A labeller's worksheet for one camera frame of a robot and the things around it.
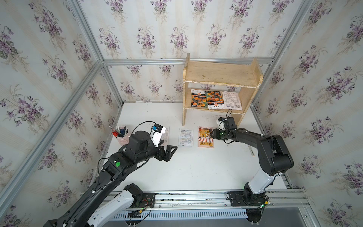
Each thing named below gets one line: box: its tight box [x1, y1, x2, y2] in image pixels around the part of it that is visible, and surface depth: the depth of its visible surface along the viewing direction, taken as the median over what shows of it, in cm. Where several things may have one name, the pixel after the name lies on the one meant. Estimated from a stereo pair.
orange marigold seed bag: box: [204, 90, 225, 110], surface depth 95 cm
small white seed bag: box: [178, 128, 194, 147], surface depth 100 cm
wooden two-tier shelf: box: [182, 52, 264, 128], surface depth 83 cm
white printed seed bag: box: [222, 91, 243, 111], surface depth 93 cm
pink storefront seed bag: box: [197, 125, 215, 149], surface depth 100 cm
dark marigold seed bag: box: [190, 88, 208, 108], surface depth 95 cm
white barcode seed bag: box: [160, 125, 171, 146], surface depth 100 cm
